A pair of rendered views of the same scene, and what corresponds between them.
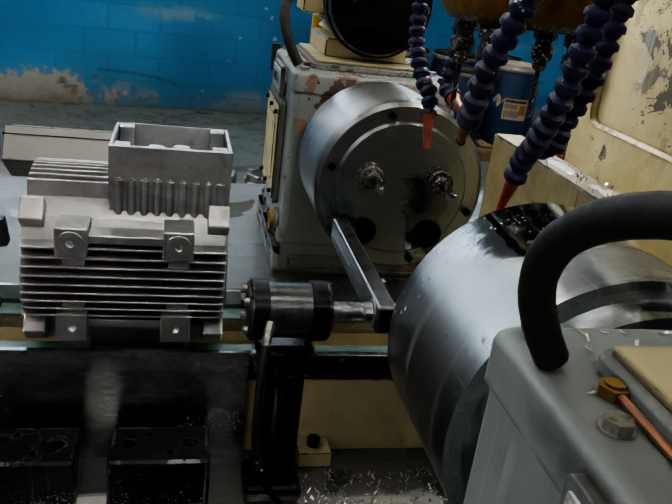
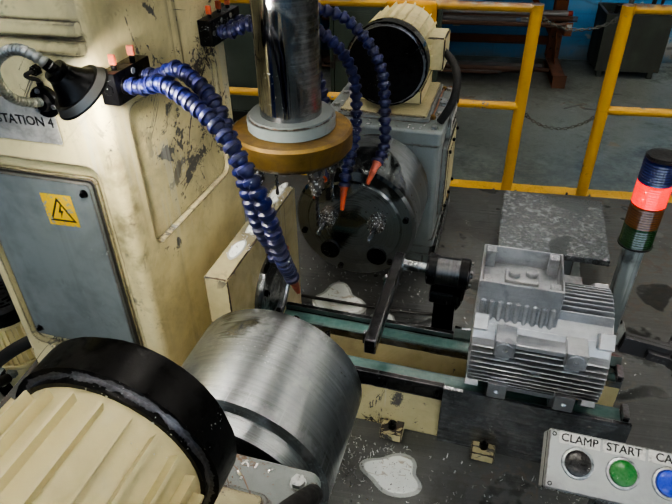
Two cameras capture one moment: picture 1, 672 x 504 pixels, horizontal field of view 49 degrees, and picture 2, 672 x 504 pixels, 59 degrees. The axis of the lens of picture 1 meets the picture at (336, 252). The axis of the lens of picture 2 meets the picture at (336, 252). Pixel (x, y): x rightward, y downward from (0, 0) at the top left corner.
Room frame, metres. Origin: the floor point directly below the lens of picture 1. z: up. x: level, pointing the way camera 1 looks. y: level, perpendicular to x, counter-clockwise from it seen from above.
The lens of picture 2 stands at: (1.52, 0.30, 1.68)
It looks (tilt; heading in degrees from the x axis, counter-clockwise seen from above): 35 degrees down; 210
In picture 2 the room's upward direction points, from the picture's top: 1 degrees counter-clockwise
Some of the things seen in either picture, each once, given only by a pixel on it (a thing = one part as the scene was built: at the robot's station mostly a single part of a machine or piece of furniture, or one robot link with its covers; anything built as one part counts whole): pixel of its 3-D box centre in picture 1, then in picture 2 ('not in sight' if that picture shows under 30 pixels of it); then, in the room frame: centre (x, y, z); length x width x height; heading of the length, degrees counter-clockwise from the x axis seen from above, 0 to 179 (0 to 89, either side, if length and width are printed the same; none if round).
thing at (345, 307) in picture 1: (338, 311); (421, 267); (0.66, -0.01, 1.01); 0.08 x 0.02 x 0.02; 103
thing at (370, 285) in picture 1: (358, 268); (387, 298); (0.78, -0.03, 1.01); 0.26 x 0.04 x 0.03; 13
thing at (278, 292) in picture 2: not in sight; (275, 289); (0.85, -0.22, 1.02); 0.15 x 0.02 x 0.15; 13
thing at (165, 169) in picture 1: (171, 169); (519, 285); (0.76, 0.18, 1.11); 0.12 x 0.11 x 0.07; 104
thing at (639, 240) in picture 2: not in sight; (638, 233); (0.42, 0.33, 1.05); 0.06 x 0.06 x 0.04
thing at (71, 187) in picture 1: (130, 250); (535, 334); (0.75, 0.22, 1.02); 0.20 x 0.19 x 0.19; 104
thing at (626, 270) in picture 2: not in sight; (632, 252); (0.42, 0.33, 1.01); 0.08 x 0.08 x 0.42; 13
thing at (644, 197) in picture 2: not in sight; (651, 192); (0.42, 0.33, 1.14); 0.06 x 0.06 x 0.04
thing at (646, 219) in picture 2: not in sight; (644, 213); (0.42, 0.33, 1.10); 0.06 x 0.06 x 0.04
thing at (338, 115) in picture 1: (377, 161); (240, 452); (1.18, -0.05, 1.04); 0.37 x 0.25 x 0.25; 13
